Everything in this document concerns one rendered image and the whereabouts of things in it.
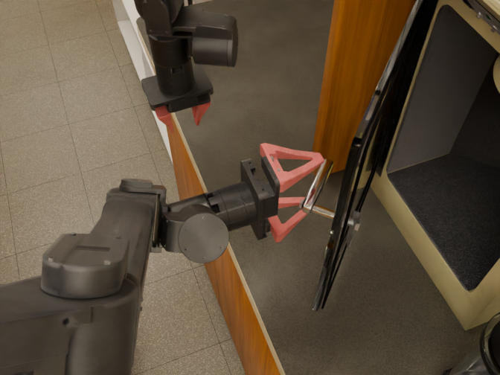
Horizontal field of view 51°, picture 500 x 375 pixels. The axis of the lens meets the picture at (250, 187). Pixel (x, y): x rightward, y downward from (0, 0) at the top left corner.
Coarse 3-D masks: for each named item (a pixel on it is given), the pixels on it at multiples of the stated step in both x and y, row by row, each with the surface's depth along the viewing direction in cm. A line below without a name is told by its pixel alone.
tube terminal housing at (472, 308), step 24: (456, 0) 64; (432, 24) 70; (480, 24) 61; (408, 96) 80; (384, 168) 95; (384, 192) 97; (408, 216) 91; (408, 240) 94; (432, 264) 88; (456, 288) 84; (480, 288) 77; (456, 312) 86; (480, 312) 79
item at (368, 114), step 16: (416, 0) 63; (400, 48) 58; (384, 80) 54; (384, 96) 58; (368, 112) 52; (384, 112) 67; (384, 128) 80; (352, 144) 50; (352, 160) 51; (368, 160) 71; (368, 176) 86; (352, 192) 62; (336, 208) 58; (352, 208) 74; (336, 224) 60; (320, 288) 74
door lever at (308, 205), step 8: (328, 160) 72; (320, 168) 71; (328, 168) 71; (320, 176) 70; (328, 176) 71; (312, 184) 69; (320, 184) 69; (312, 192) 68; (320, 192) 69; (304, 200) 68; (312, 200) 68; (304, 208) 67; (312, 208) 67; (320, 208) 67; (328, 216) 67
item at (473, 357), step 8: (496, 320) 62; (488, 328) 62; (480, 336) 63; (488, 336) 61; (488, 344) 61; (472, 352) 67; (480, 352) 61; (488, 352) 60; (464, 360) 69; (472, 360) 66; (480, 360) 63; (488, 360) 60; (456, 368) 72; (464, 368) 68; (472, 368) 65; (480, 368) 63; (496, 368) 59
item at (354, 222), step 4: (356, 212) 66; (356, 216) 66; (348, 220) 66; (352, 220) 66; (356, 220) 65; (360, 220) 66; (348, 224) 66; (352, 224) 66; (356, 224) 66; (352, 228) 67; (356, 228) 66; (348, 232) 69; (352, 232) 66; (348, 236) 69; (352, 236) 67; (348, 240) 69; (348, 244) 69; (348, 248) 69
